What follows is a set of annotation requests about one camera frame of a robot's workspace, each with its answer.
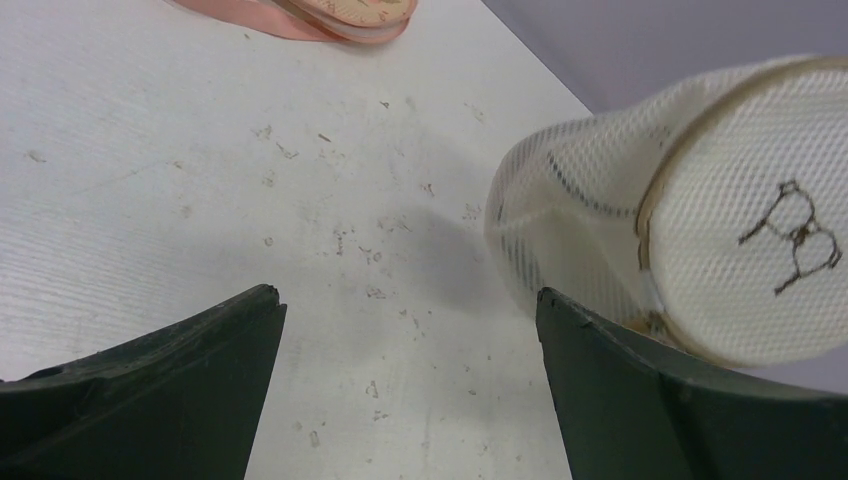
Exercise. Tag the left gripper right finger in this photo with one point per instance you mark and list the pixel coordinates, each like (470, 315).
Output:
(630, 407)

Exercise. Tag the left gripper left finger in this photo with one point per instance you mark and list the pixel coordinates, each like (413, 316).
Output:
(182, 402)

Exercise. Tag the round white mesh laundry bag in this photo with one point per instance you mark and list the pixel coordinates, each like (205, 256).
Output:
(711, 216)

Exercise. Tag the floral mesh laundry bag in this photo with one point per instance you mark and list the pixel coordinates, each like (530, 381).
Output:
(356, 21)

